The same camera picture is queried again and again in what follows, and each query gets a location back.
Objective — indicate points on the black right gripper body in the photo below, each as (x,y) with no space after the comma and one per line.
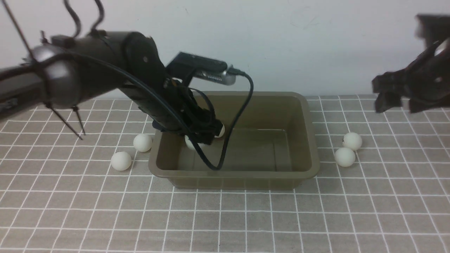
(425,82)

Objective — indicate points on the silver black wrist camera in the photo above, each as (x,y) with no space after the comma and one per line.
(186,66)

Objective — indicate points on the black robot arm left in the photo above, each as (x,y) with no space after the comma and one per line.
(66,72)

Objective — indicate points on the grey checked tablecloth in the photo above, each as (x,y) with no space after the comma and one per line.
(59,194)

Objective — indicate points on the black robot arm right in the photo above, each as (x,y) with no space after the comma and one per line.
(432,28)

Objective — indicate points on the olive green plastic bin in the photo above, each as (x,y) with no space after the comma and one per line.
(272,147)

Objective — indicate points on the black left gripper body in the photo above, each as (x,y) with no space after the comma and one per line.
(202,123)

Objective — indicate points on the white ball with logo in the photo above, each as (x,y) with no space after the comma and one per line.
(221,133)

